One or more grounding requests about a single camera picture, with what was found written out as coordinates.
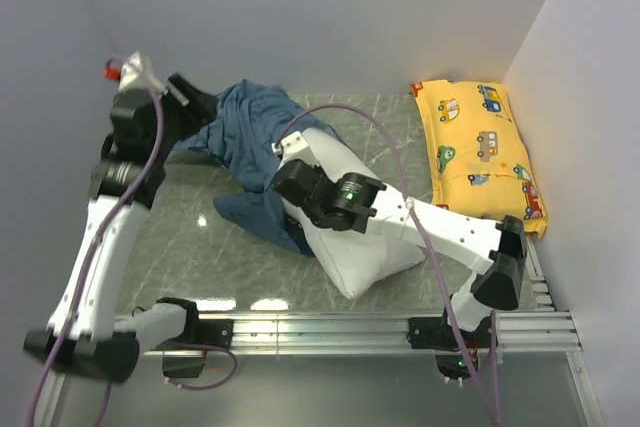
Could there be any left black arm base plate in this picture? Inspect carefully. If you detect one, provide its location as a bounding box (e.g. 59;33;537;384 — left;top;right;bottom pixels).
158;319;239;392

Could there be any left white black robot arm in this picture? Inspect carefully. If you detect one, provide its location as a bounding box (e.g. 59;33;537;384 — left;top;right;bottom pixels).
23;73;218;384

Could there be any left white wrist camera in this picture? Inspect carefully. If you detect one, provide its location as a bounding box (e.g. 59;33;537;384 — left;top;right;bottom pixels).
103;51;166;94

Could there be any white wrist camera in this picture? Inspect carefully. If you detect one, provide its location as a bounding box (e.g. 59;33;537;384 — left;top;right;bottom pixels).
103;51;166;94
271;131;311;163

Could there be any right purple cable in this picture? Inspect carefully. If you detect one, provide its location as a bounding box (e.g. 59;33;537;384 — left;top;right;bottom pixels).
272;104;503;426

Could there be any aluminium mounting rail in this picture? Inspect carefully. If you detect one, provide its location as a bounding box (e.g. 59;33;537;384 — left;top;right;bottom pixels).
114;310;584;356

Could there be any blue cartoon mouse pillowcase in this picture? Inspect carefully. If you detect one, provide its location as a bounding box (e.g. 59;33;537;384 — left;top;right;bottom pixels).
173;79;313;256

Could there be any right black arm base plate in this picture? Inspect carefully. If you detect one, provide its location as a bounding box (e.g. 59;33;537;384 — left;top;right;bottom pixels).
406;315;497;384

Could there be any aluminium side rail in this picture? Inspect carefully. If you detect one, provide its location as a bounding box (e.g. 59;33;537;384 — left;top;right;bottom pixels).
523;235;557;312

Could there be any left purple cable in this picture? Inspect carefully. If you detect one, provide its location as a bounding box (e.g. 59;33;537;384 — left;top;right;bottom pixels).
25;55;239;427

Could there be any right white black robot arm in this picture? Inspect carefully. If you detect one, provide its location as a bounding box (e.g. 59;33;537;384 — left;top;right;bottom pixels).
271;160;527;347

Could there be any yellow car print pillow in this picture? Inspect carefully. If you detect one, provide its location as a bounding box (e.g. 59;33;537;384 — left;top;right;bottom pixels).
409;80;549;237

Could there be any purple cable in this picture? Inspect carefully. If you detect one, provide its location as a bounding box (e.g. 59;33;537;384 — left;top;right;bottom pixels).
272;104;503;426
25;55;239;427

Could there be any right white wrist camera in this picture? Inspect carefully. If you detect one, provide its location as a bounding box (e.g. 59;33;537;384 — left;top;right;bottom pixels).
271;131;311;163

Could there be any white pillow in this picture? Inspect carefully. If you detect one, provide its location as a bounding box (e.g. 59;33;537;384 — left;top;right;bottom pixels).
283;128;425;299

